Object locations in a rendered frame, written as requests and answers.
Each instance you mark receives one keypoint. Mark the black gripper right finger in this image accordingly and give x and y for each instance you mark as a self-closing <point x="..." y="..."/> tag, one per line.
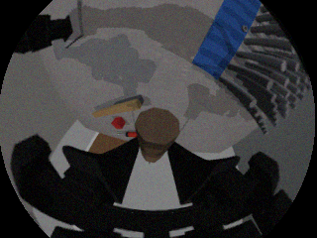
<point x="191" y="173"/>

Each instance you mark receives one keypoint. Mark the small red block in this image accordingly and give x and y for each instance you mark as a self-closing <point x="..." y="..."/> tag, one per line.
<point x="119" y="122"/>

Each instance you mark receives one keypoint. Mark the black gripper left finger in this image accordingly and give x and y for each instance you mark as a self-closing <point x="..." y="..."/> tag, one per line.
<point x="114" y="167"/>

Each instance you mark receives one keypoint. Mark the red-handled screwdriver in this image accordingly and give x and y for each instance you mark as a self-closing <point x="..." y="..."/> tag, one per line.
<point x="129" y="134"/>

